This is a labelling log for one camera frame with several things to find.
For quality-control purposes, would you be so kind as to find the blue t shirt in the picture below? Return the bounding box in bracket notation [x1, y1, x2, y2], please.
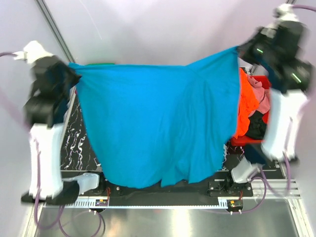
[70, 47, 240, 189]

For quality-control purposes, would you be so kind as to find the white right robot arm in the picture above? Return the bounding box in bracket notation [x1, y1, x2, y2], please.
[224, 3, 314, 196]

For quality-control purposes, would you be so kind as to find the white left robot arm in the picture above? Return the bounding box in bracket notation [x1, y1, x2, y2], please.
[21, 40, 107, 205]

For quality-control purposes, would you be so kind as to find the red plastic bin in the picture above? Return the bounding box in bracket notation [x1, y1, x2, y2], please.
[231, 72, 271, 146]

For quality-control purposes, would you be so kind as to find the green folded t shirt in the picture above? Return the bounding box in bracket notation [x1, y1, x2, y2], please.
[86, 63, 115, 66]

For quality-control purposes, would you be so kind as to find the pink t shirt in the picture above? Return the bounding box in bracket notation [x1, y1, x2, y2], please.
[247, 76, 270, 114]

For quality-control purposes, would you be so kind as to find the orange t shirt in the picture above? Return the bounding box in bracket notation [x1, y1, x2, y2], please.
[233, 68, 259, 139]

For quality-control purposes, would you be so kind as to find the black t shirt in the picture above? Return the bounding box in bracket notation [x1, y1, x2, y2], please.
[245, 111, 267, 140]

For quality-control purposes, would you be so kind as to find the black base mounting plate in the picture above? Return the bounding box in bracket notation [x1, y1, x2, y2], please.
[82, 178, 253, 198]

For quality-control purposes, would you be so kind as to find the aluminium frame rail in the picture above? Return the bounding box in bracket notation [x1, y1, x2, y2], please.
[32, 179, 302, 198]

